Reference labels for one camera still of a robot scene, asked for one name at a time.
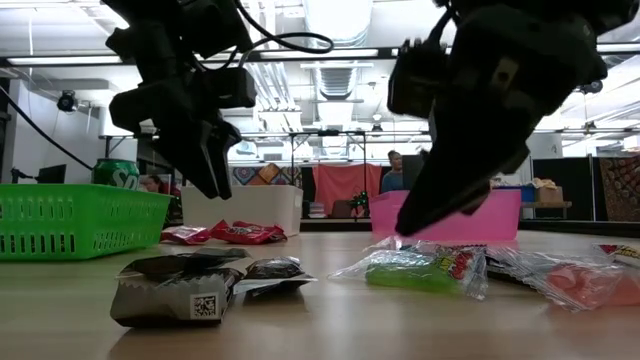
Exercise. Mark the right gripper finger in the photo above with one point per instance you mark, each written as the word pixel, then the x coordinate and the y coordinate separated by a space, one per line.
pixel 450 185
pixel 500 172

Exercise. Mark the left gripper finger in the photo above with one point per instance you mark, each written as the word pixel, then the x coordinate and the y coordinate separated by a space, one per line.
pixel 222 145
pixel 192 160

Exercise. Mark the crinkled clear candy bag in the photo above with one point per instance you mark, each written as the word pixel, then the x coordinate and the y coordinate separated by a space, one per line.
pixel 420 246

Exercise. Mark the red KitKat wrapper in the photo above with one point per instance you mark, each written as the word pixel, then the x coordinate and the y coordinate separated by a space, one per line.
pixel 245 233
pixel 185 235

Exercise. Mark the dark Hershey's chocolate bar wrapper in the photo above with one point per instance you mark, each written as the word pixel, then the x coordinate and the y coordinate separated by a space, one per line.
pixel 200 260

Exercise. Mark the green candy clear bag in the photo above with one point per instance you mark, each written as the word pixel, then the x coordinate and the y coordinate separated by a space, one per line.
pixel 410 277

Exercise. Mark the shiny dark foil candy wrapper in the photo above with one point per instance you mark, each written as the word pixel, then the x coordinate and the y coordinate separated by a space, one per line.
pixel 275 270

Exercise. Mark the silver wrapper with QR code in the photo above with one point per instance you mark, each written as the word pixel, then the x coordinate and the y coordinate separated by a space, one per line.
pixel 165 305

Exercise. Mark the black background robot arm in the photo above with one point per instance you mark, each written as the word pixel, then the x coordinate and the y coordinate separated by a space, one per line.
pixel 360 201

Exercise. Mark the orange candy clear bag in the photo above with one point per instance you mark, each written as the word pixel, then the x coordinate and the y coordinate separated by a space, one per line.
pixel 590 287

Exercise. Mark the blue bin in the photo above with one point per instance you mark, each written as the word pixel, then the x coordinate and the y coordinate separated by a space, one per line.
pixel 527 194

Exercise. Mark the large black monitor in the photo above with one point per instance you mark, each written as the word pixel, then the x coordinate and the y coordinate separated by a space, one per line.
pixel 412 172

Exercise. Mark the person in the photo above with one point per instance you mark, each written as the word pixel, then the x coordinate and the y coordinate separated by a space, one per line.
pixel 152 184
pixel 394 180

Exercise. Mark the pink plastic basket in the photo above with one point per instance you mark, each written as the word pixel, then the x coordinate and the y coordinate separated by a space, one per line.
pixel 505 220

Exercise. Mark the white pillar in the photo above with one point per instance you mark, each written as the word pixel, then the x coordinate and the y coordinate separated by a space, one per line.
pixel 547 155

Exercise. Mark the cardboard box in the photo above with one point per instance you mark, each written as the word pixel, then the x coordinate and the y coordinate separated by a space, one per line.
pixel 549 195

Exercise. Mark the colourful patterned quilt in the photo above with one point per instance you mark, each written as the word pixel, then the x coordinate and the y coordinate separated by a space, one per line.
pixel 270 174

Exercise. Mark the white plastic bin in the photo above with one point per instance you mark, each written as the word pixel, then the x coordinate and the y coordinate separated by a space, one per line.
pixel 260 210

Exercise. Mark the dark partition panel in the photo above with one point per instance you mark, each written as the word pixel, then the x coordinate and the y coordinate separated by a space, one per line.
pixel 575 185

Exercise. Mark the green Sprite can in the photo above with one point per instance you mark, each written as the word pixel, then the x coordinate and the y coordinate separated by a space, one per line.
pixel 115 172

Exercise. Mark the orange cloth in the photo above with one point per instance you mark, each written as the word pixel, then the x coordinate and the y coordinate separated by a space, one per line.
pixel 345 185

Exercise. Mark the brown patterned cloth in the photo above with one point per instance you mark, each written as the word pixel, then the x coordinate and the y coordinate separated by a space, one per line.
pixel 620 190

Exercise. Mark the green plastic basket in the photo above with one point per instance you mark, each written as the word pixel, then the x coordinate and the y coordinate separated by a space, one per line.
pixel 75 191

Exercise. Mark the small black monitor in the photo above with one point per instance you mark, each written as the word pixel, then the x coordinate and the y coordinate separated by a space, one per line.
pixel 52 175

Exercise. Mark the clear bag red-yellow print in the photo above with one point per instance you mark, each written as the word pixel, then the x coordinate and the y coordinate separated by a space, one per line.
pixel 625 252

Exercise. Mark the black overhead light beam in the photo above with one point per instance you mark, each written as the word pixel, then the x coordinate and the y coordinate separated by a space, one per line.
pixel 360 53

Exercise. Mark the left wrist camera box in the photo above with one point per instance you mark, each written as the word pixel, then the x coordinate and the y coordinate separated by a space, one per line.
pixel 230 87

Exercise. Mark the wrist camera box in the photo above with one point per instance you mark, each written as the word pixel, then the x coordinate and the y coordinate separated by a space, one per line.
pixel 417 80
pixel 230 87

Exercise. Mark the black hanging camera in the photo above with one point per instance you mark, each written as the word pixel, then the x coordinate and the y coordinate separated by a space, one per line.
pixel 67 101
pixel 592 87

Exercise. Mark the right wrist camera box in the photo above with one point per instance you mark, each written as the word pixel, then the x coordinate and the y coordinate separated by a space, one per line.
pixel 417 80

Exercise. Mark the silver air duct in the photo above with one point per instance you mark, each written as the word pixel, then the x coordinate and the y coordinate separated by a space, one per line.
pixel 337 20

